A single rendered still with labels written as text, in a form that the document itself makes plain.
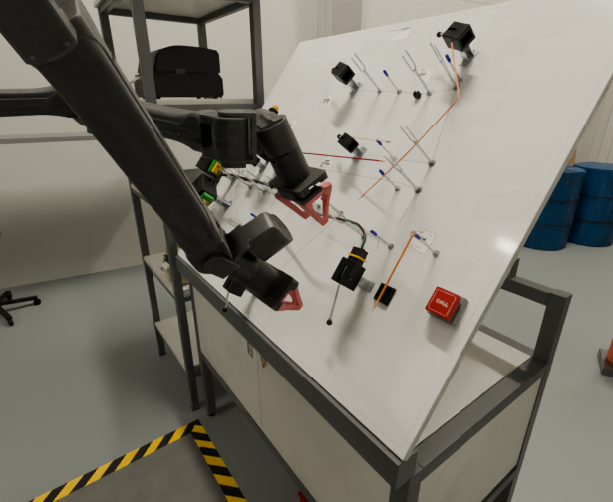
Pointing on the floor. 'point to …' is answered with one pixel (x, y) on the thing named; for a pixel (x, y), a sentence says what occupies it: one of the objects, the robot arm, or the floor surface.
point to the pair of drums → (583, 207)
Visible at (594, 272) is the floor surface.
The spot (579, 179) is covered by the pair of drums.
